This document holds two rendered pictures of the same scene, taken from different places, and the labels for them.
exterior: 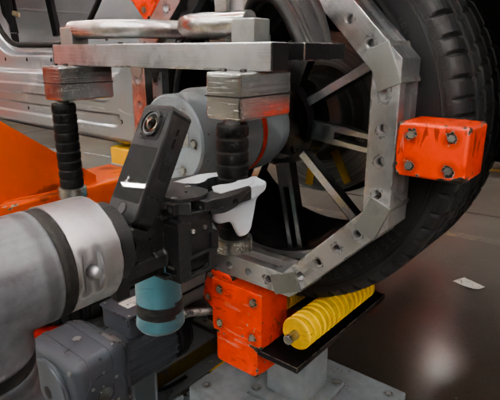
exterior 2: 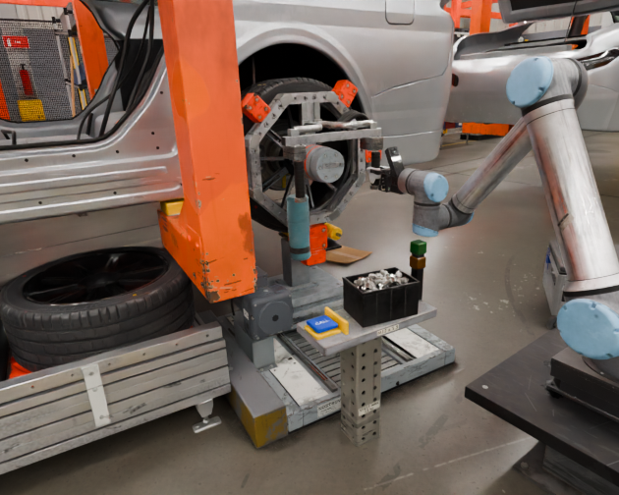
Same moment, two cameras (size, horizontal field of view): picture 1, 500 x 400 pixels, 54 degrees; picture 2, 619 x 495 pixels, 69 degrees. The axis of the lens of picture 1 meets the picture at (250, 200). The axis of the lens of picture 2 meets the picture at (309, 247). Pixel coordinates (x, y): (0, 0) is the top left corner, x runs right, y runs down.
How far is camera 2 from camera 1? 1.77 m
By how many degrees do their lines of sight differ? 64
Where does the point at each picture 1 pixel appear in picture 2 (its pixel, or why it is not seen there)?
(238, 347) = (317, 253)
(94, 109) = (148, 183)
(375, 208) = (362, 175)
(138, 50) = (336, 135)
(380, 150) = (362, 156)
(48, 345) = (264, 298)
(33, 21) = not seen: outside the picture
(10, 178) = not seen: hidden behind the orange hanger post
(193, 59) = (358, 135)
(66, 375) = (286, 299)
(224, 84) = (378, 140)
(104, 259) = not seen: hidden behind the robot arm
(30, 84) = (50, 180)
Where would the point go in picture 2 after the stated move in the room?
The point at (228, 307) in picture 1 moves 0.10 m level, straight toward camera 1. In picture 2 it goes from (312, 238) to (335, 240)
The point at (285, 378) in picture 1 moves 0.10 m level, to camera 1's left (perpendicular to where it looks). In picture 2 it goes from (301, 275) to (293, 284)
